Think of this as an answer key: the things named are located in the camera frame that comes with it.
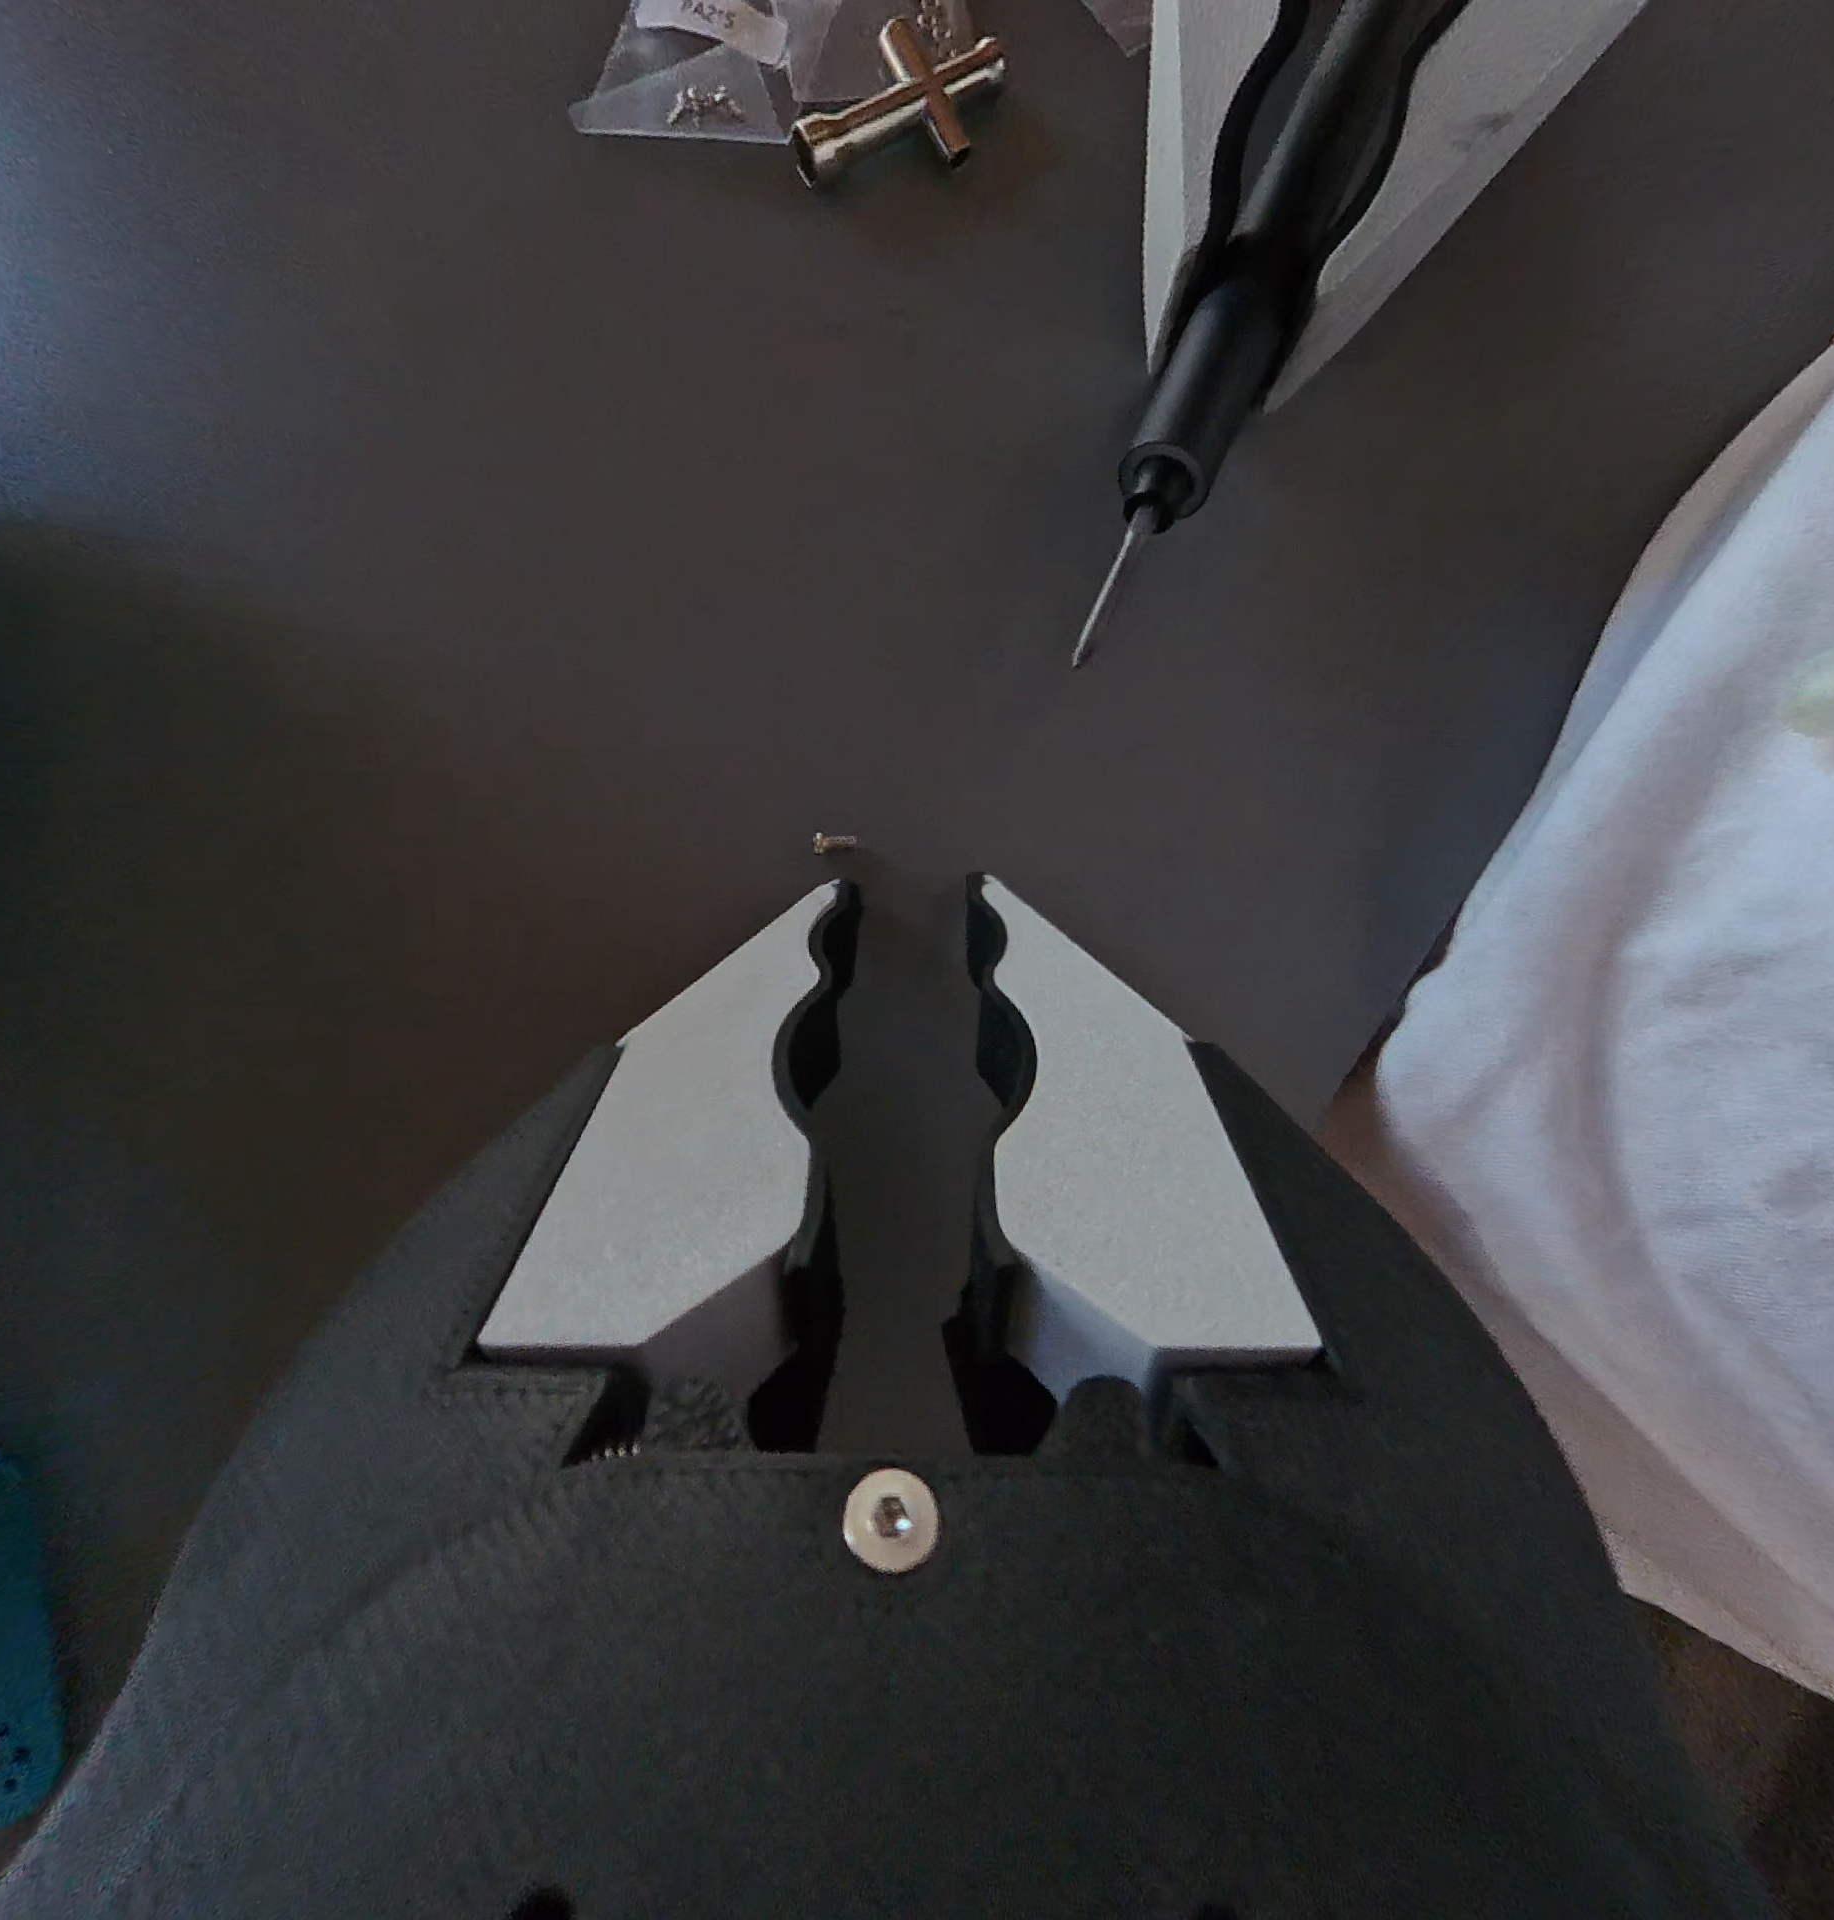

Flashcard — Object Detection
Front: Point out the black screwdriver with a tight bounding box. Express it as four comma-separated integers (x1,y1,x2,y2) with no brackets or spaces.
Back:
1069,0,1406,673

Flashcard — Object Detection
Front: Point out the clear bag of screws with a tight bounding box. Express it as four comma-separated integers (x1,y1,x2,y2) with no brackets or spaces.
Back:
567,46,800,145

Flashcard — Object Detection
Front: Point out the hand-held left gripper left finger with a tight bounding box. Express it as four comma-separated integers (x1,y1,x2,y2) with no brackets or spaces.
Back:
475,879,868,1451

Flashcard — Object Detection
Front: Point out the metal cross wrench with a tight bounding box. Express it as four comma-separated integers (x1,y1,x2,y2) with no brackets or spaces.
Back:
792,16,1016,197

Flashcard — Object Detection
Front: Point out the dark desk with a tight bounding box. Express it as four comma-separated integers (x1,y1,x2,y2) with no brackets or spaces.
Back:
0,0,1834,1920

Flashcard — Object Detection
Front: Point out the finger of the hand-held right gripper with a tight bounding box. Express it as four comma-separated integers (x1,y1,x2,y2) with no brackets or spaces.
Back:
1142,0,1310,371
1260,0,1652,418

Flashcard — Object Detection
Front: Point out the blue perforated metal plate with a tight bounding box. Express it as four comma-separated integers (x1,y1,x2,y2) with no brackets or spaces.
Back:
0,1444,64,1830

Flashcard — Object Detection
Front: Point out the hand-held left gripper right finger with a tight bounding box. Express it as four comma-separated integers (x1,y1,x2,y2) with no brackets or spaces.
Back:
962,869,1331,1451

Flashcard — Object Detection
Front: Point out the clear bag with white label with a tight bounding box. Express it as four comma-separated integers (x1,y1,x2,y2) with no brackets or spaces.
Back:
616,0,792,69

